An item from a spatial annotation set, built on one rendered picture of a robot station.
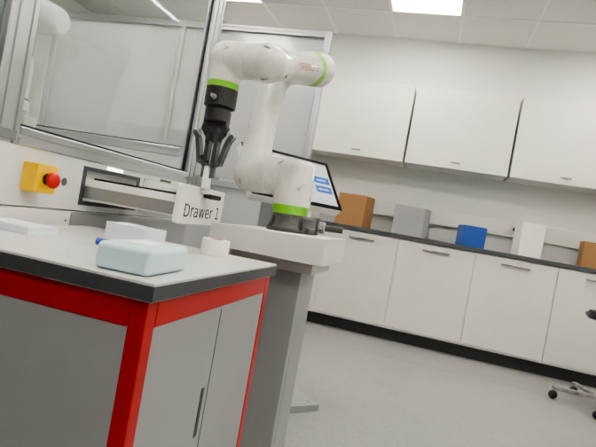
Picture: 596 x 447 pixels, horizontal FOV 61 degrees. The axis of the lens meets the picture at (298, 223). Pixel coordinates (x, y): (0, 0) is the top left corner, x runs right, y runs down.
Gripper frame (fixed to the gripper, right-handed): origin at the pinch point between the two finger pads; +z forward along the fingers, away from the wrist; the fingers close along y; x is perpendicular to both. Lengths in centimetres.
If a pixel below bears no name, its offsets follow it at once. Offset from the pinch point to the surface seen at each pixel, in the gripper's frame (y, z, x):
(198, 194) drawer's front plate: -1.1, 5.1, -1.6
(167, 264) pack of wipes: 24, 18, -60
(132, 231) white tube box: -5.2, 16.9, -25.2
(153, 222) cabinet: -32.6, 17.6, 31.4
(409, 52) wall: 16, -171, 368
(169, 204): -5.0, 9.2, -9.6
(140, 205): -13.9, 10.9, -9.6
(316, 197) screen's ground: 9, -5, 106
